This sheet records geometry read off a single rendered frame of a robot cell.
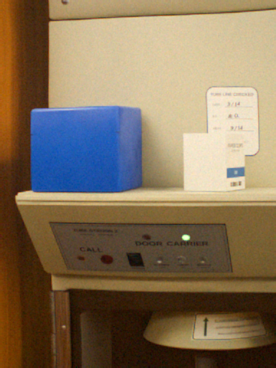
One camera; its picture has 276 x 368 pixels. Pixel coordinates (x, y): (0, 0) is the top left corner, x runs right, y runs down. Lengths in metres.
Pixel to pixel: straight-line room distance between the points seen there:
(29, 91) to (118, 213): 0.28
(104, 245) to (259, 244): 0.17
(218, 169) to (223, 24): 0.19
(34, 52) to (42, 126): 0.23
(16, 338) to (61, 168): 0.26
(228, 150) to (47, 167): 0.19
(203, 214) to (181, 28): 0.23
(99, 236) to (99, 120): 0.13
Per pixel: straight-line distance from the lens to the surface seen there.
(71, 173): 1.01
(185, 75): 1.09
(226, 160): 1.00
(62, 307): 1.14
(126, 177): 1.03
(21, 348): 1.20
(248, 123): 1.08
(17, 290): 1.18
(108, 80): 1.12
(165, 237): 1.02
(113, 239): 1.04
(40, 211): 1.03
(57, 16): 1.14
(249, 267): 1.05
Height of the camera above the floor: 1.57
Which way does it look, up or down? 3 degrees down
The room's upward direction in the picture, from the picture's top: 1 degrees counter-clockwise
